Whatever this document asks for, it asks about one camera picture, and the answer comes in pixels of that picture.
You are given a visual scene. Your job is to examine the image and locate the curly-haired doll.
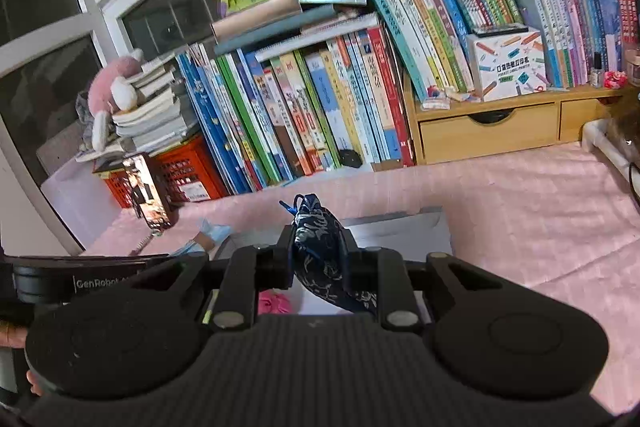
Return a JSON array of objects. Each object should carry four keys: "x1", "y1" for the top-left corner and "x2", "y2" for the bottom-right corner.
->
[{"x1": 606, "y1": 89, "x2": 640, "y2": 152}]

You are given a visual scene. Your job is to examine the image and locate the white window frame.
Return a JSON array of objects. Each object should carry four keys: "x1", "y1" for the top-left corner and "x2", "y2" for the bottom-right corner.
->
[{"x1": 0, "y1": 0, "x2": 311, "y2": 258}]

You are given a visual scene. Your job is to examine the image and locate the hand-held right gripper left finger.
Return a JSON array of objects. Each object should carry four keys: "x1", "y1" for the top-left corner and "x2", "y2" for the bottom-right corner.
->
[{"x1": 117, "y1": 226, "x2": 296, "y2": 333}]

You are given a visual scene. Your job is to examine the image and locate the white pencil-print box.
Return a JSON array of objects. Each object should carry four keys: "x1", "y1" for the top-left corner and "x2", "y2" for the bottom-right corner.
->
[{"x1": 466, "y1": 24, "x2": 547, "y2": 102}]

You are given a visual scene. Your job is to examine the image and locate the smartphone on stand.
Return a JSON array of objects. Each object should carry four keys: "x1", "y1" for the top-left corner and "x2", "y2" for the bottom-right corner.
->
[{"x1": 122, "y1": 153, "x2": 174, "y2": 230}]

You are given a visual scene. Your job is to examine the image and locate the wooden drawer organizer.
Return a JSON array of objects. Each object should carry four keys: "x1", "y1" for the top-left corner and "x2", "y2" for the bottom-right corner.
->
[{"x1": 401, "y1": 77, "x2": 628, "y2": 166}]

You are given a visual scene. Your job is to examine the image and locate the navy floral pouch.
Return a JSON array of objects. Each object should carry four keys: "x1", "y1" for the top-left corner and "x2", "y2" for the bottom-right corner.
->
[{"x1": 279, "y1": 193, "x2": 377, "y2": 313}]

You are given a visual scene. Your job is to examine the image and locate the red plastic crate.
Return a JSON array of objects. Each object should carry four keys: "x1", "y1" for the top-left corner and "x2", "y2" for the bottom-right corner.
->
[{"x1": 94, "y1": 134, "x2": 230, "y2": 209}]

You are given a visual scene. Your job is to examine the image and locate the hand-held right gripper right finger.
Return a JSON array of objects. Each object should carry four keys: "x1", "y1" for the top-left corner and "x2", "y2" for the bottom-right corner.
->
[{"x1": 340, "y1": 227, "x2": 521, "y2": 333}]

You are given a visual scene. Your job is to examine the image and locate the stack of lying books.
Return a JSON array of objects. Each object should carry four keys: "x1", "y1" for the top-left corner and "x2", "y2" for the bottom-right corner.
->
[{"x1": 75, "y1": 54, "x2": 200, "y2": 162}]

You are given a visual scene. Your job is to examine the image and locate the pink fabric pouch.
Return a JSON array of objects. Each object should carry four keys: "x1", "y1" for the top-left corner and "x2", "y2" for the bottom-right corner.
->
[{"x1": 257, "y1": 291, "x2": 293, "y2": 314}]

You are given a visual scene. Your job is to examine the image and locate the grey braided lanyard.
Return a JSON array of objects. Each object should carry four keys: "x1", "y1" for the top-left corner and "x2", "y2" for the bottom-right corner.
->
[{"x1": 127, "y1": 229, "x2": 165, "y2": 257}]

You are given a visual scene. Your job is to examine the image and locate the blue face mask packet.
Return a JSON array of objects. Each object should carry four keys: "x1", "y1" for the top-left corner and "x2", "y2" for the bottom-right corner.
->
[{"x1": 170, "y1": 218, "x2": 233, "y2": 258}]

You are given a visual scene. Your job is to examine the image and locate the grey grid storage box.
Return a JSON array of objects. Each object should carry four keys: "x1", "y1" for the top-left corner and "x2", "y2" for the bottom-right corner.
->
[{"x1": 36, "y1": 121, "x2": 96, "y2": 178}]

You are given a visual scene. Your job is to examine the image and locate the row of pastel workbooks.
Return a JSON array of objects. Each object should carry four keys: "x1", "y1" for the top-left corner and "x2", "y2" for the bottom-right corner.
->
[{"x1": 501, "y1": 0, "x2": 640, "y2": 88}]

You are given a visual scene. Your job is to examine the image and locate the row of leaning paperback books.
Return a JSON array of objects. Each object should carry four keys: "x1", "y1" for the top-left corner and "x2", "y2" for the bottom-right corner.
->
[{"x1": 355, "y1": 0, "x2": 523, "y2": 100}]

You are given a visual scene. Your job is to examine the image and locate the pink plush toy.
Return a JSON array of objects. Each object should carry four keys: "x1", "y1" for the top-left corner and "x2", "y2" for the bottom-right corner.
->
[{"x1": 86, "y1": 48, "x2": 146, "y2": 151}]

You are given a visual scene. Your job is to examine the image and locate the white paper bag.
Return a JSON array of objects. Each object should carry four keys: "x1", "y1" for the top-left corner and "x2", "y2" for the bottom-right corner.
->
[{"x1": 40, "y1": 157, "x2": 128, "y2": 253}]

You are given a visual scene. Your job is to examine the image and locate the white tube rail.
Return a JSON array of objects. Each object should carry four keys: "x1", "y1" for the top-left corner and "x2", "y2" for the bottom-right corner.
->
[{"x1": 581, "y1": 119, "x2": 640, "y2": 194}]

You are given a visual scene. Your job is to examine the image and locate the row of tall picture books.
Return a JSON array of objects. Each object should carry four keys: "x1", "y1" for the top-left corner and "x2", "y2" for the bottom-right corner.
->
[{"x1": 175, "y1": 24, "x2": 416, "y2": 196}]

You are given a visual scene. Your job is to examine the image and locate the black cable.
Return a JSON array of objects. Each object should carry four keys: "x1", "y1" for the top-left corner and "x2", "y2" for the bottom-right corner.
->
[{"x1": 626, "y1": 157, "x2": 640, "y2": 204}]

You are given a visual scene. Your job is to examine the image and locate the grey cardboard box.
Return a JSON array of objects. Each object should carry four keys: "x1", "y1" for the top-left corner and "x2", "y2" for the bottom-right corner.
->
[{"x1": 214, "y1": 206, "x2": 454, "y2": 323}]

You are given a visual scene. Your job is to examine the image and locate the flat books atop row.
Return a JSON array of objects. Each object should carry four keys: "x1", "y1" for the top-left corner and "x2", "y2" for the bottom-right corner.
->
[{"x1": 210, "y1": 0, "x2": 373, "y2": 62}]

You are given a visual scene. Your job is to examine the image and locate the grey cloth toy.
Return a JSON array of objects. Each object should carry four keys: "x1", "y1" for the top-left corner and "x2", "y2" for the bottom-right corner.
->
[{"x1": 75, "y1": 91, "x2": 96, "y2": 142}]

